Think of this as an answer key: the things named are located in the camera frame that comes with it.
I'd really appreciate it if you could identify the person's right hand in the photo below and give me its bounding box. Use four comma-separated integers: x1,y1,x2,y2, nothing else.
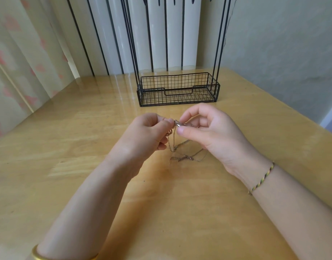
176,103,273,189

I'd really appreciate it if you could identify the person's left hand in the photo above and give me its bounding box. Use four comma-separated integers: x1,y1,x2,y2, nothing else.
105,112,176,178

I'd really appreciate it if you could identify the chain necklace with pendant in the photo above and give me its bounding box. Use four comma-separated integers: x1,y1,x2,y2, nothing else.
165,118,207,164

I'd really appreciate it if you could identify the black wire jewelry rack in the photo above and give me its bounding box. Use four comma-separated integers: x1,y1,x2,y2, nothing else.
119,0,239,108

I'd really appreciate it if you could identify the person's left forearm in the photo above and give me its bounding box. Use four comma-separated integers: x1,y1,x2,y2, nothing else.
26,159,135,260

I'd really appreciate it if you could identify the person's right forearm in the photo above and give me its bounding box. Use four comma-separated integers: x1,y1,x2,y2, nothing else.
247,164,332,260

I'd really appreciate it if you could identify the white black-striped curtain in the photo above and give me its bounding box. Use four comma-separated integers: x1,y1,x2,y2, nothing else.
46,0,203,78

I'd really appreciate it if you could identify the pink floral curtain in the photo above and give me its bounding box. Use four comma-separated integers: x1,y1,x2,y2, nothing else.
0,0,77,143

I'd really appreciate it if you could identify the gold bangle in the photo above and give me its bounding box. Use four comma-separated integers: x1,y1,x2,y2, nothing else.
30,243,99,260

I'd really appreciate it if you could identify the braided cord bracelet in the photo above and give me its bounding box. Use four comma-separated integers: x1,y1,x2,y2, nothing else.
248,162,276,196

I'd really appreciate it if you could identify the white door frame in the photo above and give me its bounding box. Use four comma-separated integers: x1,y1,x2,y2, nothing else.
320,99,332,134

